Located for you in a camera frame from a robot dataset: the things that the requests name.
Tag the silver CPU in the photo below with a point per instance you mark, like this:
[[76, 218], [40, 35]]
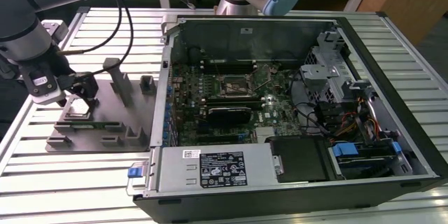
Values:
[[80, 110]]

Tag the thin metal locking lever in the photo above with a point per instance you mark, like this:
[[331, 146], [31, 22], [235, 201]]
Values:
[[263, 83], [217, 69]]

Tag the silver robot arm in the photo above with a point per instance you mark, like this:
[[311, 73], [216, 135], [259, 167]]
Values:
[[20, 24]]

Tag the CPU socket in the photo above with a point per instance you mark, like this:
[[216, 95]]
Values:
[[235, 86]]

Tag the grey parts rack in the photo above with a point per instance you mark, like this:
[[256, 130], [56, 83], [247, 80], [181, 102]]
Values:
[[104, 98]]

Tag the green RAM stick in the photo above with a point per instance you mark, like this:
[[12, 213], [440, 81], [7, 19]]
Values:
[[95, 124]]

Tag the blue case latch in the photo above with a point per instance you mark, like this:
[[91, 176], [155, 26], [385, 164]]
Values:
[[135, 172]]

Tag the black RAM slot bank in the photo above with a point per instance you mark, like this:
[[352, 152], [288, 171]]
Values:
[[227, 66], [231, 102]]

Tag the silver power supply unit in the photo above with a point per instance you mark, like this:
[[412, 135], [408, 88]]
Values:
[[175, 166]]

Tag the black graphics card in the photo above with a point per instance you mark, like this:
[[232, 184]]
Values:
[[227, 116]]

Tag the silver chipset heatsink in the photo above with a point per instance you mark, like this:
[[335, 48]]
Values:
[[265, 132]]

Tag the green motherboard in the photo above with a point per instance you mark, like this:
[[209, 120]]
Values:
[[280, 127]]

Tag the silver metal drive cage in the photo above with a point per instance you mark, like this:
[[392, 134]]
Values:
[[319, 72]]

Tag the black PC case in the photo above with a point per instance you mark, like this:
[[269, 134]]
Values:
[[244, 208]]

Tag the blue disk carrier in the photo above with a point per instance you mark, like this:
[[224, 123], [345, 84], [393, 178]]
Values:
[[344, 149]]

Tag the wooden cabinet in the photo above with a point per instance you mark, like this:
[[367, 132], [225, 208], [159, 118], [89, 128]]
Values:
[[412, 3]]

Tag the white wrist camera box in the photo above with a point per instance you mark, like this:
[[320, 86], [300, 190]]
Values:
[[43, 93]]

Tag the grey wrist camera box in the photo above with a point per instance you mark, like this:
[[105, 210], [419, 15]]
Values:
[[56, 31]]

